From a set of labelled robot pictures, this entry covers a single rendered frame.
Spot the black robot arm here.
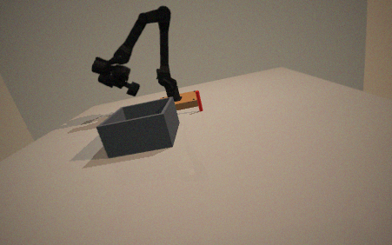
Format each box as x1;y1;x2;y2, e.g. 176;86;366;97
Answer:
91;6;182;102

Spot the red peg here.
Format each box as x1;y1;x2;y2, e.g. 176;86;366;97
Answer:
196;90;203;111

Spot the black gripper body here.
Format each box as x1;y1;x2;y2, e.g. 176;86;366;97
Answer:
98;72;140;96

